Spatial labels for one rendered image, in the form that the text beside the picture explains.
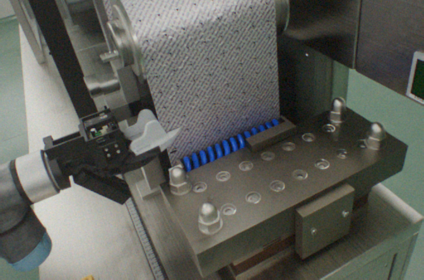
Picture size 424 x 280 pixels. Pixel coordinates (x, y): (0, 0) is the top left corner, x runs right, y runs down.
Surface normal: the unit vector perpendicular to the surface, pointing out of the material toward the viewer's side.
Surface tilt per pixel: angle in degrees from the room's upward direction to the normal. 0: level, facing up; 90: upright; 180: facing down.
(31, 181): 61
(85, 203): 0
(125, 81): 90
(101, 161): 90
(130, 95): 90
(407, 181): 0
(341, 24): 90
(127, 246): 0
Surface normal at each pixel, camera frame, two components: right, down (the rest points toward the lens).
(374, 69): -0.89, 0.36
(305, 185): -0.14, -0.80
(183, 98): 0.44, 0.47
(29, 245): 0.76, 0.29
